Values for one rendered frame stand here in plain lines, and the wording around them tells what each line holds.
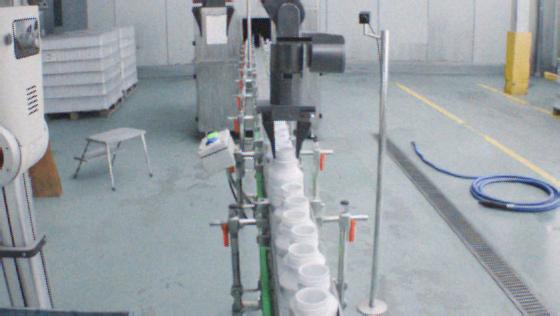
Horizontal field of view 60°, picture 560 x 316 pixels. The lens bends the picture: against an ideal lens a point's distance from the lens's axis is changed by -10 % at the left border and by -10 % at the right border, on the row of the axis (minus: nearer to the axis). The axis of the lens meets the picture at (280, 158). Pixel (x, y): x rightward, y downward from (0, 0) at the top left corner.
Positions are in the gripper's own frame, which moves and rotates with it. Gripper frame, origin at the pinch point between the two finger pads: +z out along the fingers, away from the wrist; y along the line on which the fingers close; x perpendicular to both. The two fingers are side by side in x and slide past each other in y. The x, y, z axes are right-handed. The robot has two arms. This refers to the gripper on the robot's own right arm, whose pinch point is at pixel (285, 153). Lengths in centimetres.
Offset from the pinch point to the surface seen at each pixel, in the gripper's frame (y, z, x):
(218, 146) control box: -14.4, 9.7, 41.8
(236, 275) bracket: -9.2, 24.1, -0.1
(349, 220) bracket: 11.8, 12.6, -1.1
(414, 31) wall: 343, 18, 1020
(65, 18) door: -397, -16, 1016
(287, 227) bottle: -0.9, 5.9, -19.1
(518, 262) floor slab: 154, 117, 169
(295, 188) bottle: 1.4, 4.9, -4.6
